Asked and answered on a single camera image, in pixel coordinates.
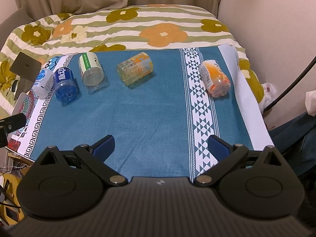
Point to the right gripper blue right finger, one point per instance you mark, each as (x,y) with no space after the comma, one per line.
(228,157)

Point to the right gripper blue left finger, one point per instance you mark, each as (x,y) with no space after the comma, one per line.
(94,156)

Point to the white probiotic label cup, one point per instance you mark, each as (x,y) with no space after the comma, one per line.
(43,83)

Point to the blue label plastic cup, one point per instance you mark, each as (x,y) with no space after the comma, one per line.
(65,87)

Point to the orange label plastic cup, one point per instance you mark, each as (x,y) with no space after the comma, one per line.
(216,82)

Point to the green white label cup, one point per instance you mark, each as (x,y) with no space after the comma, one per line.
(92,73)

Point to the yellow orange label cup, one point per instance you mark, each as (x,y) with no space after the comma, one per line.
(134,68)

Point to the blue patterned tablecloth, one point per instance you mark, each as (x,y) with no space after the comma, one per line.
(160,125)

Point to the white plastic bag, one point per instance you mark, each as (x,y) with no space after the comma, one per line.
(268,96)

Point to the floral striped duvet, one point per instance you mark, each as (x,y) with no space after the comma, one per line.
(154,26)

